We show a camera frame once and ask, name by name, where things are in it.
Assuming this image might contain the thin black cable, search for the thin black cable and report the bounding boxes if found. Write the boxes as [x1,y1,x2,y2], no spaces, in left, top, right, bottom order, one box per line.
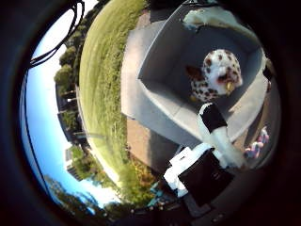
[29,0,87,69]

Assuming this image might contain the pink and blue plush toy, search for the pink and blue plush toy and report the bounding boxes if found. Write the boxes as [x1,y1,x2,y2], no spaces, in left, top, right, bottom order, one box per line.
[244,126,271,160]

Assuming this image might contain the dark background building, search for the dark background building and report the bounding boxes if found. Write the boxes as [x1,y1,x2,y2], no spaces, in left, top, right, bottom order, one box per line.
[55,84,92,149]

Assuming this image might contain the white rectangular container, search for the white rectangular container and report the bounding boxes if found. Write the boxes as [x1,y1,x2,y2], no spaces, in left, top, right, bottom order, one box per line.
[136,5,268,143]

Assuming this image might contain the white plush toy brown spots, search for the white plush toy brown spots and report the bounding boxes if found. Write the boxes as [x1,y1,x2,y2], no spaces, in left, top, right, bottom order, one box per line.
[185,49,245,104]

